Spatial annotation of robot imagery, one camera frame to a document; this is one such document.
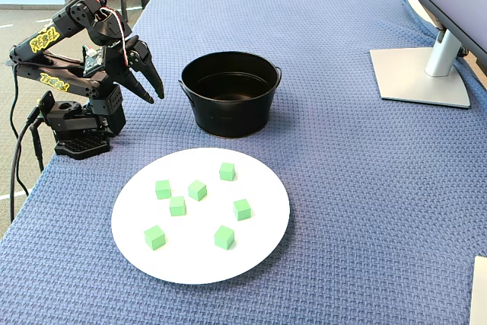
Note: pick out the white flat object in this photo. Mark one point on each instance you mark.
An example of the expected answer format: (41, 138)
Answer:
(480, 294)

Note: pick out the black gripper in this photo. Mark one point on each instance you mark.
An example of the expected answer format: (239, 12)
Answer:
(134, 62)

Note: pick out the white round plate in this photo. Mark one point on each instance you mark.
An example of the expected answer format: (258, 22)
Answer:
(201, 256)

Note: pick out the small camera circuit board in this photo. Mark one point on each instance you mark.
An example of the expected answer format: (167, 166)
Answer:
(93, 61)

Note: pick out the black metal bucket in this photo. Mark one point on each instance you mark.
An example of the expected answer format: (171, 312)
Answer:
(228, 119)

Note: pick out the green cube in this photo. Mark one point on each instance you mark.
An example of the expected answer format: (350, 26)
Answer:
(197, 190)
(154, 237)
(163, 189)
(227, 171)
(177, 206)
(224, 237)
(242, 209)

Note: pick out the computer monitor silver stand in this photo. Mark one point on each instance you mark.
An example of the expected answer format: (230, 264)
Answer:
(418, 81)

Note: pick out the blue woven table cloth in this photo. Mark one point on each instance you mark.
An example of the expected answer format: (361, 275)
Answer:
(342, 188)

